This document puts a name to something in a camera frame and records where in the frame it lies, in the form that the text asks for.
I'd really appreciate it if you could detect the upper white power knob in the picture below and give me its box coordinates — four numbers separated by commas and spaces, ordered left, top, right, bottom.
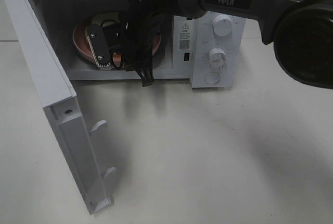
212, 15, 234, 36

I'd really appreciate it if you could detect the white bread sandwich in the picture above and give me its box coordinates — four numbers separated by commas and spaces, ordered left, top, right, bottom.
91, 12, 120, 28

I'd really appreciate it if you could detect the white microwave door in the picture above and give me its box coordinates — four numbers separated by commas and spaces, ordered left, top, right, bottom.
5, 0, 117, 214

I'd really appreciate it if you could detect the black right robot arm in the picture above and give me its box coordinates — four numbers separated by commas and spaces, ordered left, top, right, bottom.
120, 0, 332, 89

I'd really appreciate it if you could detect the pink round plate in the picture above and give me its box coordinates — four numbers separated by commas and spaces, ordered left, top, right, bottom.
72, 13, 162, 65

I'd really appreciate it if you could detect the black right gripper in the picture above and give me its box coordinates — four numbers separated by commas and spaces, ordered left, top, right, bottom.
124, 0, 182, 87

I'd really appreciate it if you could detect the lower white timer knob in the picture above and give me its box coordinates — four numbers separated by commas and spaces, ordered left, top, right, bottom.
208, 48, 226, 67

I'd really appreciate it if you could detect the white microwave oven body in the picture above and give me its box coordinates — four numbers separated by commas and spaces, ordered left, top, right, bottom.
32, 0, 245, 88

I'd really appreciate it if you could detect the round white door button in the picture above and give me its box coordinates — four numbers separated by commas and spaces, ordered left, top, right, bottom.
204, 72, 221, 85

